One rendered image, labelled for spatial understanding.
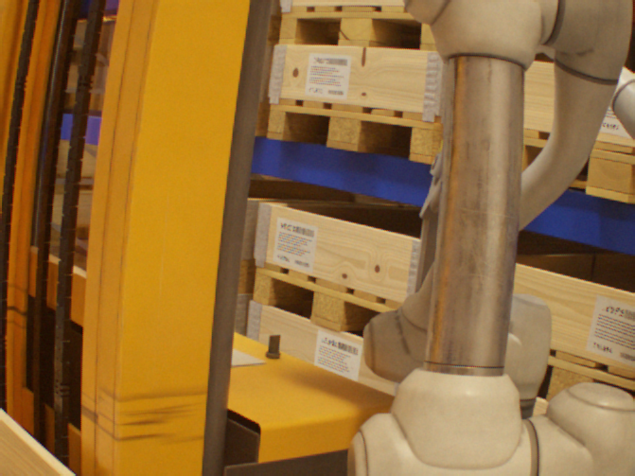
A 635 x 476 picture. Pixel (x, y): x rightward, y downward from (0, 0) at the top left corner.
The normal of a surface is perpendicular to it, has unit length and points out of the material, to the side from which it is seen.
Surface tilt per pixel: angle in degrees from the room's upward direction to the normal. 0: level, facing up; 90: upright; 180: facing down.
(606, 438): 67
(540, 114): 90
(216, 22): 90
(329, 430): 90
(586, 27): 116
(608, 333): 90
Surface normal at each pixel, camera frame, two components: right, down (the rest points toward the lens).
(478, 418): 0.14, -0.07
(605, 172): -0.76, 0.00
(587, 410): -0.29, -0.59
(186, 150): 0.63, 0.18
